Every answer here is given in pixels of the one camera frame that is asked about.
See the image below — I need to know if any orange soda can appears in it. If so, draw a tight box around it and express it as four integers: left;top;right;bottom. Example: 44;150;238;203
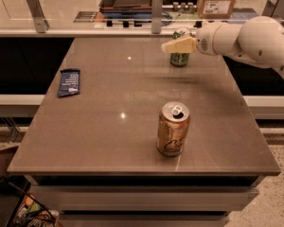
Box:
157;101;190;157

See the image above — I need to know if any blue rxbar blueberry wrapper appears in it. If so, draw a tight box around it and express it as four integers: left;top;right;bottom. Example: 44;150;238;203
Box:
57;68;80;97

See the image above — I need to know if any left metal glass bracket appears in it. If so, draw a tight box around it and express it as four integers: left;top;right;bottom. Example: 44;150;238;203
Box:
27;0;49;33

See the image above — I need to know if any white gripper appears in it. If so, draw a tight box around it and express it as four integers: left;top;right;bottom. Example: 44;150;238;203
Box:
161;22;223;56

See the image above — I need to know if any snack bag bin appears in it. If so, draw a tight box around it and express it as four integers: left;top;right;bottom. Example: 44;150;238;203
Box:
0;175;61;227

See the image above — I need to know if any middle metal glass bracket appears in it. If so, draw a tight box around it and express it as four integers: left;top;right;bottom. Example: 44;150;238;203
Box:
151;0;163;34

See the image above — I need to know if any table drawer front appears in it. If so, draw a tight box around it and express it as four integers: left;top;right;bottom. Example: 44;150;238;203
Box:
31;185;258;212

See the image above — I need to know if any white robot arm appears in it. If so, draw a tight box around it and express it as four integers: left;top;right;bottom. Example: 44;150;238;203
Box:
161;16;284;79

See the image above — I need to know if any green soda can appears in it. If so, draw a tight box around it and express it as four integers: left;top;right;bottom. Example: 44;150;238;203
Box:
170;26;190;67

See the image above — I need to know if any cardboard box with label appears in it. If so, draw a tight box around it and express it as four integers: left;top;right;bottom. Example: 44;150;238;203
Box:
197;0;236;19

